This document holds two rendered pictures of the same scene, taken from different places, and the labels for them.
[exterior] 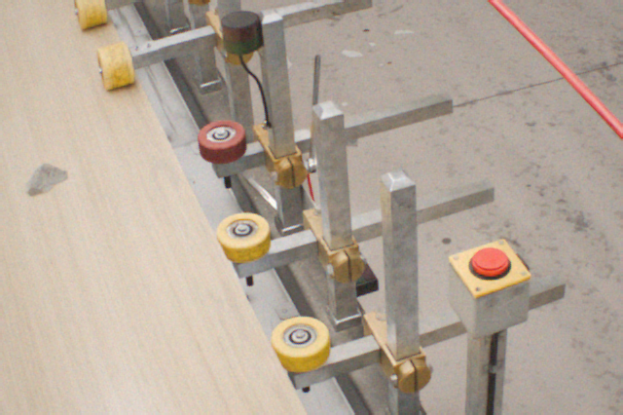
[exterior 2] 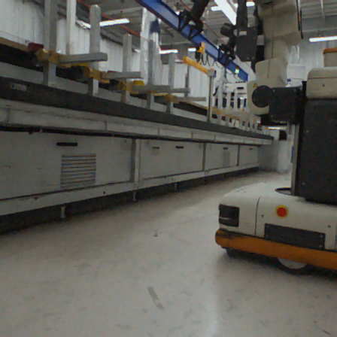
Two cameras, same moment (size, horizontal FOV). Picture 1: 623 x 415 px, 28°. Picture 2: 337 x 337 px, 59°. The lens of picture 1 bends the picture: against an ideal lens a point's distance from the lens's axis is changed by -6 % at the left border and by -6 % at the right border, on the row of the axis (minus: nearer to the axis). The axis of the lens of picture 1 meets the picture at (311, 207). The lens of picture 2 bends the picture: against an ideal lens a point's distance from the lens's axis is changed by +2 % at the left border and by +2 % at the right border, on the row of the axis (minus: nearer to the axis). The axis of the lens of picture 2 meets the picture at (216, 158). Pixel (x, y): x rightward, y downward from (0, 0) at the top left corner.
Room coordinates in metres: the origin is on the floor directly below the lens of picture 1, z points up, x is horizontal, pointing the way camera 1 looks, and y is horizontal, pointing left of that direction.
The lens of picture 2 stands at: (-1.15, -2.13, 0.49)
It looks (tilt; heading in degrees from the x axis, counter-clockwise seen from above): 3 degrees down; 40
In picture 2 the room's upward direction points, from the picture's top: 3 degrees clockwise
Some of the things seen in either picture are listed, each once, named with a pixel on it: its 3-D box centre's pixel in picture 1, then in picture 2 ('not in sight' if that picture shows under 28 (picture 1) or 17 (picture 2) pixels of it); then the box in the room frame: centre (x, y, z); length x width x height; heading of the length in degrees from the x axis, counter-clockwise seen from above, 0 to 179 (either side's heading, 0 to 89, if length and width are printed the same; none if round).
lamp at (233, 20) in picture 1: (246, 76); not in sight; (1.75, 0.08, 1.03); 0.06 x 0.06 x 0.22; 17
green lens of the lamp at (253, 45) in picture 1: (241, 39); not in sight; (1.75, 0.08, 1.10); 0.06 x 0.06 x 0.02
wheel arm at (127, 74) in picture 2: not in sight; (108, 76); (-0.33, -0.67, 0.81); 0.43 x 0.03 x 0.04; 107
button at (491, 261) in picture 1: (490, 264); not in sight; (1.04, -0.18, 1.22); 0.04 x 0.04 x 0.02
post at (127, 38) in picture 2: not in sight; (125, 75); (-0.15, -0.55, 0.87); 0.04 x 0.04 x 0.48; 17
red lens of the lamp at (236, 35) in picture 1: (239, 25); not in sight; (1.75, 0.08, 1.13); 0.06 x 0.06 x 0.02
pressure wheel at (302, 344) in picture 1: (303, 361); not in sight; (1.28, 0.03, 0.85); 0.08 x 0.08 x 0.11
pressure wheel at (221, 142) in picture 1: (224, 159); not in sight; (1.77, 0.14, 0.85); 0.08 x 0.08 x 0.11
